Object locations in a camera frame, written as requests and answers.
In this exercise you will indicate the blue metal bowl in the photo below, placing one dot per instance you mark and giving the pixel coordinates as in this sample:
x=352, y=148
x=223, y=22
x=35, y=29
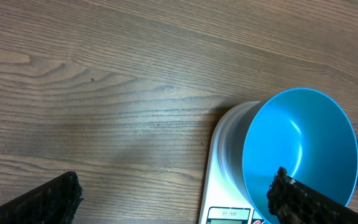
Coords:
x=302, y=130

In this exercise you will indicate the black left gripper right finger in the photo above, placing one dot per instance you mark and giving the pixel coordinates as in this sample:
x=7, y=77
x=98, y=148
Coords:
x=295, y=203

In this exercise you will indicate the white digital kitchen scale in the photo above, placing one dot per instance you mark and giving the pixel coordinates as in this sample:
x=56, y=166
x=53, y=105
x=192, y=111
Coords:
x=225, y=198

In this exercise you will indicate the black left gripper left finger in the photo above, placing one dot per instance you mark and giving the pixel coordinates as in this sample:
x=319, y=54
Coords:
x=55, y=201

